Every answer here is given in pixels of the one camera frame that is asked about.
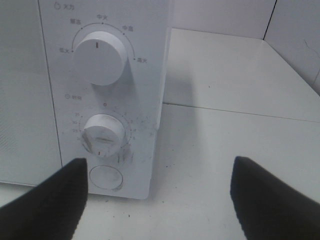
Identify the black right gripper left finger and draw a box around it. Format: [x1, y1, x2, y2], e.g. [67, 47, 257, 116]
[0, 158, 88, 240]

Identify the white microwave knob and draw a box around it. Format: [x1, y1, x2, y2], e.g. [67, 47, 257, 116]
[73, 31, 128, 86]
[81, 114, 126, 158]

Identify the round microwave door button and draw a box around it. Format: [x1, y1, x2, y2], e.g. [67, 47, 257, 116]
[89, 165, 124, 190]

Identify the white microwave oven body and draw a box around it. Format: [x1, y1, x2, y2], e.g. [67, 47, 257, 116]
[38, 0, 174, 200]

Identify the white microwave door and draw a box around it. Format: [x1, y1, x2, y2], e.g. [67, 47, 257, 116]
[0, 0, 62, 186]

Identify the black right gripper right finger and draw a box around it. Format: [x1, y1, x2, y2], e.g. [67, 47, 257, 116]
[230, 156, 320, 240]

